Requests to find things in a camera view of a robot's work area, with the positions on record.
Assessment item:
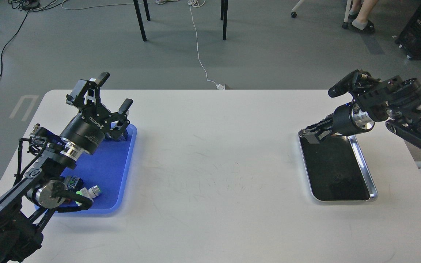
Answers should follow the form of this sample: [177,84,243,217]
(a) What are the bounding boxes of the right-side image-right right gripper black finger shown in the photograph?
[305,118,333,133]

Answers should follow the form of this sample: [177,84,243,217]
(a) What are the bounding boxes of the black Robotiq gripper body left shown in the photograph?
[60,108,115,155]

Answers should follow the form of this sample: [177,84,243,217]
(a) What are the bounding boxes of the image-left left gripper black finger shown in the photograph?
[105,99,133,141]
[66,72,111,114]

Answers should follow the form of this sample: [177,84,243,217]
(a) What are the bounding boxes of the left-side image-right right gripper black finger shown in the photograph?
[303,130,332,144]

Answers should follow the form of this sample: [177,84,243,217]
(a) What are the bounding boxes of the black Robotiq gripper body right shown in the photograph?
[320,104,364,136]

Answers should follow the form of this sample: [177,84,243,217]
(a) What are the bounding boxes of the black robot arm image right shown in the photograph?
[301,69,421,149]

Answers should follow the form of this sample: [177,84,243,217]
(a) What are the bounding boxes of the green white small part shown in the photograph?
[76,185,102,203]

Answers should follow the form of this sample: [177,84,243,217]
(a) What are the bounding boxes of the blue plastic tray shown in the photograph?
[60,124,137,216]

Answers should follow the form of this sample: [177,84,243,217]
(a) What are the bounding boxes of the metal tray with black mat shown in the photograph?
[298,129,378,203]

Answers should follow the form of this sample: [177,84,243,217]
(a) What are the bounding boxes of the black blue component in tray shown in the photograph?
[64,176,84,192]

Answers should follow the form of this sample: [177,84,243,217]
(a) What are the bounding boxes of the white chair base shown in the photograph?
[289,0,353,29]

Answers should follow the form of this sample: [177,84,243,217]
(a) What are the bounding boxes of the person legs with sandals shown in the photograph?
[348,0,378,35]

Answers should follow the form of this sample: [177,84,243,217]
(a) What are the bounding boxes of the black table legs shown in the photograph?
[133,0,228,42]

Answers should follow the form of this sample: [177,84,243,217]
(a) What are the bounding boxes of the white cable on floor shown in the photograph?
[61,0,219,88]

